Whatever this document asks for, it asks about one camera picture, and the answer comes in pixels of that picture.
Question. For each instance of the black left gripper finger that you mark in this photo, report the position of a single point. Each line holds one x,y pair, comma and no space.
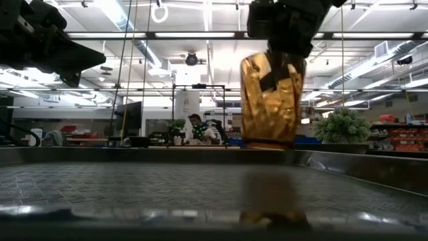
87,60

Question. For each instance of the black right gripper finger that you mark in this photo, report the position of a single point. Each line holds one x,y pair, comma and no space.
279,67

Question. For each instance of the amber ribbed plastic cup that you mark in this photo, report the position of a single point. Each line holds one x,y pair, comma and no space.
267,117

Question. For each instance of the black plastic tray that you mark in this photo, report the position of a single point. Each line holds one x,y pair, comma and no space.
167,187

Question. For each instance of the black beam with light strips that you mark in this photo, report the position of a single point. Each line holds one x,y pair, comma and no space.
150,35

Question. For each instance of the black computer monitor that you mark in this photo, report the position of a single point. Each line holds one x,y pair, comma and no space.
130,117

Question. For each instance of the black office chair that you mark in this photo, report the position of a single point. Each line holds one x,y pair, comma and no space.
220,130

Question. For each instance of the green artificial ball plant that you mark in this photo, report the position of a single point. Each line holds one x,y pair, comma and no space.
342,125

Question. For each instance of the white container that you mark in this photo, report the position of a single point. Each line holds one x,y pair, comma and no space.
37,132

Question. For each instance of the round black ceiling device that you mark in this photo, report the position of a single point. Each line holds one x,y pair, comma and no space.
191,59

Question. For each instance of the person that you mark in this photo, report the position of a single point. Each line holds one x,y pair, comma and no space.
200,129

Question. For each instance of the small potted background plant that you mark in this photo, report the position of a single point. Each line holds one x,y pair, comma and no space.
179,124

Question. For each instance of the shelf with red bins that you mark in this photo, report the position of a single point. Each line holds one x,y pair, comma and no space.
408,139

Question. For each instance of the black background workstation frame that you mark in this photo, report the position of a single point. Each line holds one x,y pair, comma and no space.
199,86

